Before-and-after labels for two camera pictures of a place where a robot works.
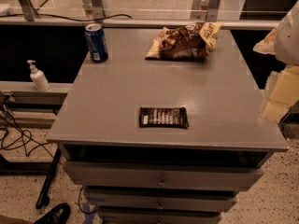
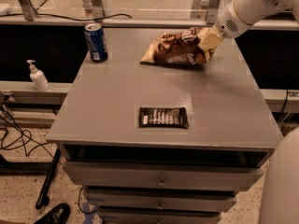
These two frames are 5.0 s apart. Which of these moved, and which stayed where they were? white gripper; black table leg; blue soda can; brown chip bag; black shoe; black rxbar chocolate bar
Moved: brown chip bag; white gripper
Stayed: black rxbar chocolate bar; black table leg; blue soda can; black shoe
